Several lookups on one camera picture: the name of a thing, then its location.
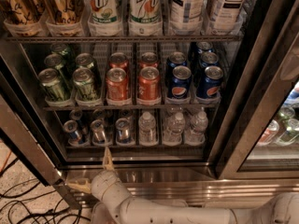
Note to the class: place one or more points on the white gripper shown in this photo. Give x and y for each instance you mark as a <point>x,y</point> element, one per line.
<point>104,182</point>

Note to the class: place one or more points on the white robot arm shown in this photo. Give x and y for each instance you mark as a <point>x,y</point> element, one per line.
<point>124,208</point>

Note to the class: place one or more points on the open fridge door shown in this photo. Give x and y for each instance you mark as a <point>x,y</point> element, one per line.
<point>29,130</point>

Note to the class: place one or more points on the front left green can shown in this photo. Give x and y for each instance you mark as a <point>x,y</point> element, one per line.
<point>53,85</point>

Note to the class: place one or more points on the green can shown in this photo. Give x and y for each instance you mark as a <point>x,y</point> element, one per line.
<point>53,85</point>
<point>84,81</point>
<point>87,60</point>
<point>58,62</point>
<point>63,49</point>

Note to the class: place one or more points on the front left orange can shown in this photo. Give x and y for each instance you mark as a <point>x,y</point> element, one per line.
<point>117,84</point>

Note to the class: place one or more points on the orange can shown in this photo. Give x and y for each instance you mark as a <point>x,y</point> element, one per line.
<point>148,59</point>
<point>148,83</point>
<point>117,84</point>
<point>119,60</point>

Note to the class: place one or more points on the front right green can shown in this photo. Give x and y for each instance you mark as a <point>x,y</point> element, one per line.
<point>84,81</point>

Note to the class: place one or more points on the front right orange can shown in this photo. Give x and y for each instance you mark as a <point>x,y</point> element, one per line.
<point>148,83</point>

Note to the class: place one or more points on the rear right green can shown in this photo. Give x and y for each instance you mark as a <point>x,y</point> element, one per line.
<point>87,60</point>

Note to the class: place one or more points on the rear left orange can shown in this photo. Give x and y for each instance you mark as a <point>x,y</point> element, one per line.
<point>119,60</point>

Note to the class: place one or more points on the middle left green can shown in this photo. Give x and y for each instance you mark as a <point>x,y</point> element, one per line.
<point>58,62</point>

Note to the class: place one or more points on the front left pepsi can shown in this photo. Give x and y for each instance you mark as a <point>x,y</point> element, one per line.
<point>180,82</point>

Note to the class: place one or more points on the pepsi can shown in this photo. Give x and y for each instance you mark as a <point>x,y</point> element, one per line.
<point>197,48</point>
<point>180,82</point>
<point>206,59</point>
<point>210,82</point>
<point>175,59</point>

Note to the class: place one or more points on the rear left green can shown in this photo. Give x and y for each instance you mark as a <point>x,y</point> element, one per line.
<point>63,49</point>

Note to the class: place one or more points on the rear right orange can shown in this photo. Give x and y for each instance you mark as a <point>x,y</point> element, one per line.
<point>148,59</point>

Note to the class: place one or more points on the rear left pepsi can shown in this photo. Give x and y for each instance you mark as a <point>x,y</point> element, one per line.
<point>175,59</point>

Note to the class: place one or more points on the front right pepsi can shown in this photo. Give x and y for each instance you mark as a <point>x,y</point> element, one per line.
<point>210,82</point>

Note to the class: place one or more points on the middle right pepsi can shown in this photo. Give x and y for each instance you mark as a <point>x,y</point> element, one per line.
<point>206,59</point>

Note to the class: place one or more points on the left 7up can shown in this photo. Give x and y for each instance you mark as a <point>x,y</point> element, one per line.
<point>105,11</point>

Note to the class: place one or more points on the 7up can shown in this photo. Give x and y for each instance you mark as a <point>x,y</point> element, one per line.
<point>105,11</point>
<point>144,11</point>

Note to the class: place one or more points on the rear right pepsi can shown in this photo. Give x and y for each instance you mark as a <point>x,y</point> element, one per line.
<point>197,48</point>

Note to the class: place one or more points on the right lacroix can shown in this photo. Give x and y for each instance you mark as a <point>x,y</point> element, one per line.
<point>64,12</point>

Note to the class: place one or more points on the lacroix can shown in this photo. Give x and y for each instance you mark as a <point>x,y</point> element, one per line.
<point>20,12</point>
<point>64,12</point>

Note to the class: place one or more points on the right 7up can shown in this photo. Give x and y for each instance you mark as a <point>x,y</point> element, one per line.
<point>144,11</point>

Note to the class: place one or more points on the left lacroix can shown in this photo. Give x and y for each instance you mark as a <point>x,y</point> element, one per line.
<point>20,12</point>

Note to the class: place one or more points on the red can right fridge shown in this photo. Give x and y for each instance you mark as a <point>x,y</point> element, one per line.
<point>268,135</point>

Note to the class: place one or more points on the green can right fridge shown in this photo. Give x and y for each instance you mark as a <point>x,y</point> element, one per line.
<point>290,126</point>

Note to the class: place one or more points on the left clear plastic bin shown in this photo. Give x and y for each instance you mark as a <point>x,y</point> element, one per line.
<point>99,214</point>

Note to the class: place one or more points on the left water bottle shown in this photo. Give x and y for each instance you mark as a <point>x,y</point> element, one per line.
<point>147,129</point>

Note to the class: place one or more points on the water bottle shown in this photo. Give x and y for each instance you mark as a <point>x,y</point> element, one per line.
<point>173,130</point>
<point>195,132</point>
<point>147,129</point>

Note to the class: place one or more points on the middle water bottle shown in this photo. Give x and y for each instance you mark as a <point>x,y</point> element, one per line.
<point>173,130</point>

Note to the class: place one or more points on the right water bottle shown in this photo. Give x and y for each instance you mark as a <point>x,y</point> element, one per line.
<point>195,132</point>

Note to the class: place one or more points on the left teas tea bottle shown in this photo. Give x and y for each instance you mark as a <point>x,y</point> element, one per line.
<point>186,11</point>

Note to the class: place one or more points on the teas tea bottle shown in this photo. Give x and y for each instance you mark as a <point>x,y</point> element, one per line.
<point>186,11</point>
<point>224,11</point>

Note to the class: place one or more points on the right teas tea bottle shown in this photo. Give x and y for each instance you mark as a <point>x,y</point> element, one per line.
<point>224,11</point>

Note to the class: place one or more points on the middle wire shelf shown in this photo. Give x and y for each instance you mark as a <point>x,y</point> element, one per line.
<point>51,108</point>

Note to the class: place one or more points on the wire shelf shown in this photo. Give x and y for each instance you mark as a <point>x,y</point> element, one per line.
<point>123,39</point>
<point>51,108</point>

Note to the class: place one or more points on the top wire shelf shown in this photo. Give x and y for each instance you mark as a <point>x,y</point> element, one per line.
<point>123,39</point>

